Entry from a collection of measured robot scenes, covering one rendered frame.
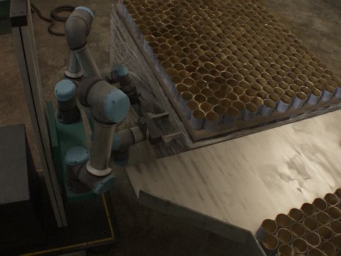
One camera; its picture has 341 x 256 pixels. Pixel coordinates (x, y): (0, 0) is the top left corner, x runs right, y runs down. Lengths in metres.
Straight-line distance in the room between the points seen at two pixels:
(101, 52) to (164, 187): 2.90
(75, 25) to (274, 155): 1.19
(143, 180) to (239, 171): 0.46
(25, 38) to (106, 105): 0.39
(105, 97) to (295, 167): 1.01
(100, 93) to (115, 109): 0.08
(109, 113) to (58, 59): 2.92
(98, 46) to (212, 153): 2.89
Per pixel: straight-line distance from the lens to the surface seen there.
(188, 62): 2.15
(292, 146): 1.97
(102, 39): 4.54
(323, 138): 2.11
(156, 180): 1.64
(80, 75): 2.13
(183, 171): 1.68
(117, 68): 2.05
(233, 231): 1.49
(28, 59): 1.44
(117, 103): 1.36
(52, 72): 4.04
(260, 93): 2.07
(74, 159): 1.68
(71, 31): 1.82
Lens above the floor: 2.39
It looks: 45 degrees down
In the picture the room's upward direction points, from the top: 8 degrees clockwise
